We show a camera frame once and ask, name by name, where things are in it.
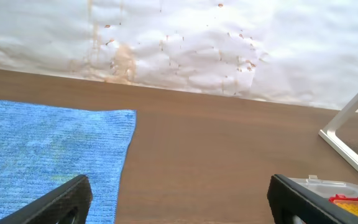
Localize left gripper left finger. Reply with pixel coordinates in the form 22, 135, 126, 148
0, 174, 93, 224

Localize white and blue stand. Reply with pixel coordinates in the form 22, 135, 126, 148
318, 73, 358, 187

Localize blue cloth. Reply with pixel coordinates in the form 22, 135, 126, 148
0, 99, 137, 224

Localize red and yellow tip box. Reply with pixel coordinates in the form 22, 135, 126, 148
287, 174, 358, 224

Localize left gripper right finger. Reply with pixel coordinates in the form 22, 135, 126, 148
266, 174, 358, 224

